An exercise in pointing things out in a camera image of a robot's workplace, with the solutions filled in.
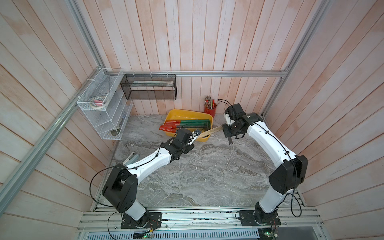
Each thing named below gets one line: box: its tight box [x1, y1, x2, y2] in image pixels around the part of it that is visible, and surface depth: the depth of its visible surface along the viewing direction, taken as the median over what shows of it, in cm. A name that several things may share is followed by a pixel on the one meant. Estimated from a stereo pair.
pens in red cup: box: [204, 96, 217, 109], surface depth 115 cm
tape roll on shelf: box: [90, 96, 106, 109], surface depth 75 cm
